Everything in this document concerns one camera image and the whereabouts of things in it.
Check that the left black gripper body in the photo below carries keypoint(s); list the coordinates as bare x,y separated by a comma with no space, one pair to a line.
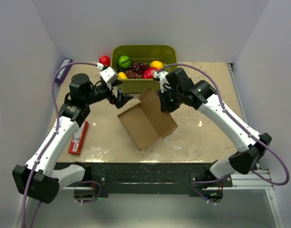
107,90

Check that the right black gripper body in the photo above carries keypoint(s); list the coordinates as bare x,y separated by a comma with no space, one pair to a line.
171,99

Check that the brown cardboard box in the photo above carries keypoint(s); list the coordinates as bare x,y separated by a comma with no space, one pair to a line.
145,123

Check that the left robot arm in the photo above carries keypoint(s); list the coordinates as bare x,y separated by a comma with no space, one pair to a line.
38,179

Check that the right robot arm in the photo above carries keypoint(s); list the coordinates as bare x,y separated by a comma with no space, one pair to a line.
177,88

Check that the red flat box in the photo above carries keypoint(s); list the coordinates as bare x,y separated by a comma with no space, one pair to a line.
76,144

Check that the small yellow fruit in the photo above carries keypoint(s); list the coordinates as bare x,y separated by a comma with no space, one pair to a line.
122,75

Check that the red apple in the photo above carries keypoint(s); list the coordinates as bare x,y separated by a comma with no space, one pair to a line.
105,60

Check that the purple grape bunch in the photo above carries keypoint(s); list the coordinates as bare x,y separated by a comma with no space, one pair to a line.
136,70

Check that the green striped ball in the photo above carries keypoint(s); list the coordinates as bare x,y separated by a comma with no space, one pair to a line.
124,62

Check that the red dragon fruit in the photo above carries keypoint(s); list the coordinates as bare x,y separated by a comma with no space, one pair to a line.
149,73

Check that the yellow lemon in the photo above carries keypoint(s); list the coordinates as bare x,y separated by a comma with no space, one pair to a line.
157,64

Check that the green plastic bin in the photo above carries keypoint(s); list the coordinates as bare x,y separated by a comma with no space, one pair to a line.
144,54

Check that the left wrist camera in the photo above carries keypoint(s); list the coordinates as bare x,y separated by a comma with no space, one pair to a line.
107,73

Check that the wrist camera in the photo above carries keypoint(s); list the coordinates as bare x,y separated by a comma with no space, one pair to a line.
107,73
161,78

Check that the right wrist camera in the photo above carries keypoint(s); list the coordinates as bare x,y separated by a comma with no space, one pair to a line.
161,78

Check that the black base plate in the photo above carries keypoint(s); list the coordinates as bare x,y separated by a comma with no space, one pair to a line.
151,178

